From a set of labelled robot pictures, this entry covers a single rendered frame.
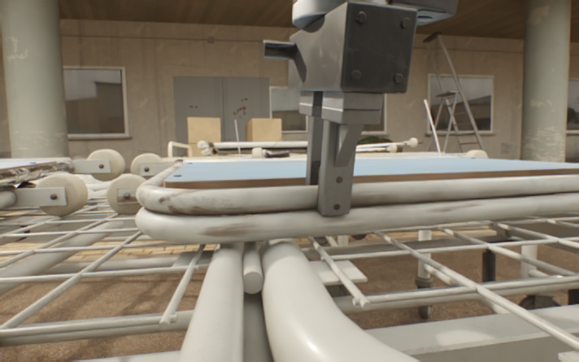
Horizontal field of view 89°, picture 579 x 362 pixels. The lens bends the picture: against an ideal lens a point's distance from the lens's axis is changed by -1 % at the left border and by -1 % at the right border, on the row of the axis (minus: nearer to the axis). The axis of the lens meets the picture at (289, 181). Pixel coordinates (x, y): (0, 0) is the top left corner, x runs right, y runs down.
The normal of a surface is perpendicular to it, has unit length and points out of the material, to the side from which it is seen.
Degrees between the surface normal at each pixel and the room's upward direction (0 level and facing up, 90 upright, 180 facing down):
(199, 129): 90
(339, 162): 133
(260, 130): 90
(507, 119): 90
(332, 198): 103
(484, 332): 0
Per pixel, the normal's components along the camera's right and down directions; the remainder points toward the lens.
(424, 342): -0.02, -1.00
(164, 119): 0.15, 0.07
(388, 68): 0.26, 0.29
